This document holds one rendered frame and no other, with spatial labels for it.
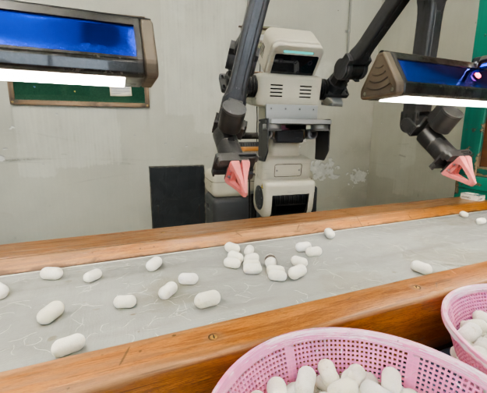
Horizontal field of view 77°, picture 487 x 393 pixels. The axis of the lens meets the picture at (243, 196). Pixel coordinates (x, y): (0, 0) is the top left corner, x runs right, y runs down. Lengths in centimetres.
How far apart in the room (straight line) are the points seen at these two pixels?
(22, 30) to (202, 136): 227
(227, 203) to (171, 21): 165
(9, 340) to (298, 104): 114
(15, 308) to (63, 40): 37
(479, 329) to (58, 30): 59
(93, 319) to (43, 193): 229
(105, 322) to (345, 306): 31
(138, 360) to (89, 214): 238
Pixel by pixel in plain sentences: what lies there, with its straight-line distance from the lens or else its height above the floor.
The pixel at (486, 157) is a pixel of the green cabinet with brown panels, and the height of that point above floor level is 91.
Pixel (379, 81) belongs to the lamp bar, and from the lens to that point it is 57.
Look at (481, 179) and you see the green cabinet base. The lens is 137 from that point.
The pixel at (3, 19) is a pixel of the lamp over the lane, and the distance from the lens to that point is 41.
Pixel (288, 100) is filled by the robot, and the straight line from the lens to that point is 129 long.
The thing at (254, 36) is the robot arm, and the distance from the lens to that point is 82.
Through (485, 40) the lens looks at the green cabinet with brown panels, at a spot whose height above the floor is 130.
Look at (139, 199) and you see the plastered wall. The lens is 263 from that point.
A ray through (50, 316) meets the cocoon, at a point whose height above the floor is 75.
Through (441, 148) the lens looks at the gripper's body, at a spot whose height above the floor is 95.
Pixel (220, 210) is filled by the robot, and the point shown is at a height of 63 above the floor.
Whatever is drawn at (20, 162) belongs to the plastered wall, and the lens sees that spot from 274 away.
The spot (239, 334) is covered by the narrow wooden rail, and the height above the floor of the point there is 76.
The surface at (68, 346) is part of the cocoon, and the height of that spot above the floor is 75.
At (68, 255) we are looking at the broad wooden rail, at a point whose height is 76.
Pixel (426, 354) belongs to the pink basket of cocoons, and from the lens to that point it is 39.
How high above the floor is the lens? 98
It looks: 11 degrees down
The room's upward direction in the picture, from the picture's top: straight up
